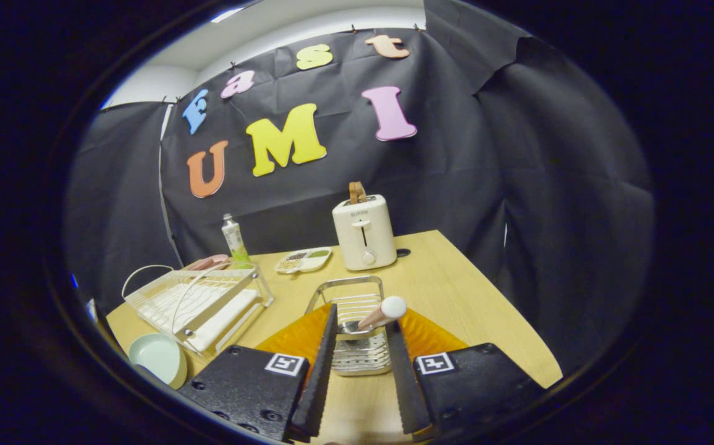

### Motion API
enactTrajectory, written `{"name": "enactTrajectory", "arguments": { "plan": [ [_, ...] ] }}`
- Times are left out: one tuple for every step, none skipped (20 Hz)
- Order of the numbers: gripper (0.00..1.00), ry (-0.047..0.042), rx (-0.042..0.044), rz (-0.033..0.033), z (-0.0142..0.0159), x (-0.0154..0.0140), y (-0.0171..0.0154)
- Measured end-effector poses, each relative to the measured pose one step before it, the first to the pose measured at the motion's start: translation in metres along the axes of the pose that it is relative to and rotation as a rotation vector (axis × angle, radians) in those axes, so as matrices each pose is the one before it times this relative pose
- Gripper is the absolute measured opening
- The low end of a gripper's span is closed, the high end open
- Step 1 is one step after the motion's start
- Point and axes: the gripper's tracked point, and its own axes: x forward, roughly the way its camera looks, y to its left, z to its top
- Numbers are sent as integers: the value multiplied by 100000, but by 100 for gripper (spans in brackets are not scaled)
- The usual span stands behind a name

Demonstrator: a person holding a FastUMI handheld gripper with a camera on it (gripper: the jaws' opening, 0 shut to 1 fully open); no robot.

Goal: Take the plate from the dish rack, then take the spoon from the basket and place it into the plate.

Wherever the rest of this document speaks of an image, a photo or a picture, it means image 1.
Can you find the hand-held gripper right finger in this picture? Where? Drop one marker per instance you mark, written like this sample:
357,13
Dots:
403,383

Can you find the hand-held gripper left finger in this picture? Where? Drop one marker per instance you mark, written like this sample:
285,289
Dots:
323,383

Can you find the pale green plate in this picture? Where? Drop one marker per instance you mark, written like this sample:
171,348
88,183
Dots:
156,358

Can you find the pink plate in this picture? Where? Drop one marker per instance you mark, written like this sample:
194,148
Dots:
209,261

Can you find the white drip tray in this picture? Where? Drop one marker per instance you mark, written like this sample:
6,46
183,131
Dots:
227,321

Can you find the white divided bean tray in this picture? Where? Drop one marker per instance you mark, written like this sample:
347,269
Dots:
307,262

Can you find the white toaster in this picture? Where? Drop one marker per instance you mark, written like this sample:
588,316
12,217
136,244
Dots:
382,235

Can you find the green tea bottle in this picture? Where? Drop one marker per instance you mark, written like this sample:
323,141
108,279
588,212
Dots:
233,238

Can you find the brown bread slice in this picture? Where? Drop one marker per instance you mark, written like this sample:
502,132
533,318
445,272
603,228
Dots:
357,191

